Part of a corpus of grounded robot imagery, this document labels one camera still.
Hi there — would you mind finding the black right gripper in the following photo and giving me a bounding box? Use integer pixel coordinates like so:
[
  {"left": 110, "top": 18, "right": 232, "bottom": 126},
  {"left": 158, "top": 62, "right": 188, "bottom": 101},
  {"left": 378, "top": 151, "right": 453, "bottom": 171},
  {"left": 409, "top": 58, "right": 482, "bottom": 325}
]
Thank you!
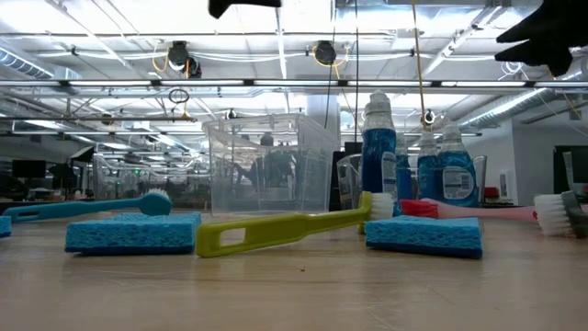
[{"left": 494, "top": 0, "right": 588, "bottom": 77}]

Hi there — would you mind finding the red pink dish brush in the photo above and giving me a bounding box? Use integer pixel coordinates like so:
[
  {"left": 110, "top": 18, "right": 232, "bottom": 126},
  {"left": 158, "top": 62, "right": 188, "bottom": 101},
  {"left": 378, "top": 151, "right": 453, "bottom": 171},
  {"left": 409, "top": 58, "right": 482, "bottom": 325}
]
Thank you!
[{"left": 399, "top": 197, "right": 539, "bottom": 224}]

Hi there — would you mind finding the green dish brush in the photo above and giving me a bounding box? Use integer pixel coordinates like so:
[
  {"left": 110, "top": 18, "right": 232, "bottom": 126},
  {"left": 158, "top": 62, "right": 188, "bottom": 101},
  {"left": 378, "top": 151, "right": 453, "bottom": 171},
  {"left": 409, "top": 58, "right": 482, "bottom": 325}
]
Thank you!
[{"left": 195, "top": 190, "right": 396, "bottom": 258}]

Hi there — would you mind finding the blue dish brush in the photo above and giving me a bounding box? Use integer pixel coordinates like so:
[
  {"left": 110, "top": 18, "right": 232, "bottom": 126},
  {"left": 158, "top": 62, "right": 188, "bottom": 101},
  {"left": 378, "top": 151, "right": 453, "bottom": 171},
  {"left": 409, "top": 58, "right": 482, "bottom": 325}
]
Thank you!
[{"left": 2, "top": 188, "right": 175, "bottom": 224}]

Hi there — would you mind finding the long ceiling light strip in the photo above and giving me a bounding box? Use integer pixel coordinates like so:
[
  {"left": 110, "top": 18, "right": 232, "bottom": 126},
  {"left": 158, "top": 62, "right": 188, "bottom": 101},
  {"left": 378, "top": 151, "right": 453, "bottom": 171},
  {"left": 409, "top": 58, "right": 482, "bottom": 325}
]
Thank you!
[{"left": 0, "top": 78, "right": 588, "bottom": 89}]

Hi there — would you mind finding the clear shallow plastic bin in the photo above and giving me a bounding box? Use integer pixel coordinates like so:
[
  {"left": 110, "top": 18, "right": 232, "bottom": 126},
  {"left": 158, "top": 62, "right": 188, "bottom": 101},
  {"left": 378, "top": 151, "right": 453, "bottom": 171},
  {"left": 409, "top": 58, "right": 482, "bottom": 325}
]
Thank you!
[
  {"left": 91, "top": 153, "right": 212, "bottom": 211},
  {"left": 335, "top": 154, "right": 488, "bottom": 211}
]

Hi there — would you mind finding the clear deep plastic bin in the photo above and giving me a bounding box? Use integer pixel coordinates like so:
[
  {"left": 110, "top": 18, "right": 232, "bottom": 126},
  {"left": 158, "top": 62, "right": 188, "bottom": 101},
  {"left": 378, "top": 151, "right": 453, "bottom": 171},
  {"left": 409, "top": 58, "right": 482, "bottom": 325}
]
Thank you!
[{"left": 201, "top": 112, "right": 341, "bottom": 217}]

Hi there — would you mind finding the black monitor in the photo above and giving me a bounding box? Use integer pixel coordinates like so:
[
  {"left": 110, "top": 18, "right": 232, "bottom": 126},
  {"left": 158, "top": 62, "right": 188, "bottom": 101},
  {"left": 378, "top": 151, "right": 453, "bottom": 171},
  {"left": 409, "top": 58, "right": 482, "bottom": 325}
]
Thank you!
[{"left": 11, "top": 159, "right": 47, "bottom": 179}]

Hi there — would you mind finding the silver ceiling duct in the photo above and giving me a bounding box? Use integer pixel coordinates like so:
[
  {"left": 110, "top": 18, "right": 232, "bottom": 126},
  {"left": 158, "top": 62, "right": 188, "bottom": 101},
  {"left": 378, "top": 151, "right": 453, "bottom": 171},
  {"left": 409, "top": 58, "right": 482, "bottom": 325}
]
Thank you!
[
  {"left": 452, "top": 87, "right": 552, "bottom": 132},
  {"left": 0, "top": 45, "right": 82, "bottom": 82}
]

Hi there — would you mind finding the black hanging cable loop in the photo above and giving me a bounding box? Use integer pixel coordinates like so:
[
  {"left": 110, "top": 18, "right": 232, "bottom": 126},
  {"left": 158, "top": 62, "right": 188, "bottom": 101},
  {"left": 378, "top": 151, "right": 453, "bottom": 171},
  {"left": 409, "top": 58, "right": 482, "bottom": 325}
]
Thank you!
[{"left": 167, "top": 87, "right": 190, "bottom": 121}]

